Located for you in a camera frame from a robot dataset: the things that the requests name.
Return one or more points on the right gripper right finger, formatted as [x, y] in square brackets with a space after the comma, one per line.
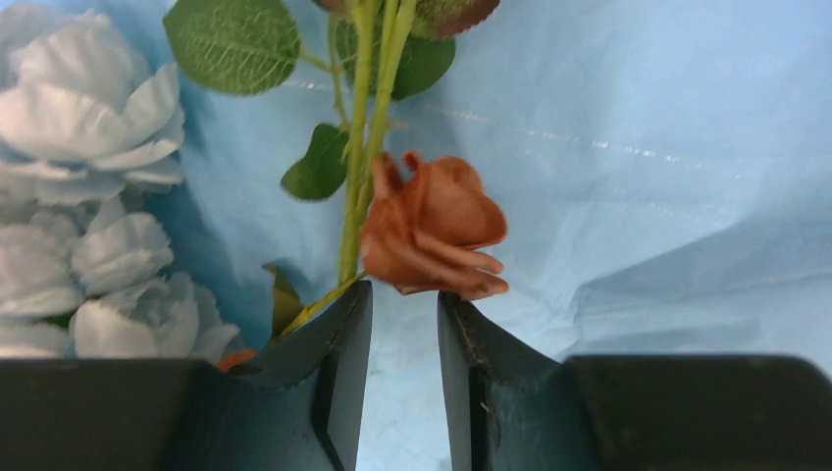
[509, 407]

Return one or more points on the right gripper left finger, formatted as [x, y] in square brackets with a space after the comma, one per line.
[295, 406]

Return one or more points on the flower bouquet blue paper wrap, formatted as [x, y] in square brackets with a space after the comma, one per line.
[664, 168]

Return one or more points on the pink peony flower stem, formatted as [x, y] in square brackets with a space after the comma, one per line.
[378, 52]

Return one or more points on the orange rose stem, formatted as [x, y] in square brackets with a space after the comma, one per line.
[425, 233]

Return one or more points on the light blue flower stem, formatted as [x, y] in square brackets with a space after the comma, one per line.
[89, 126]

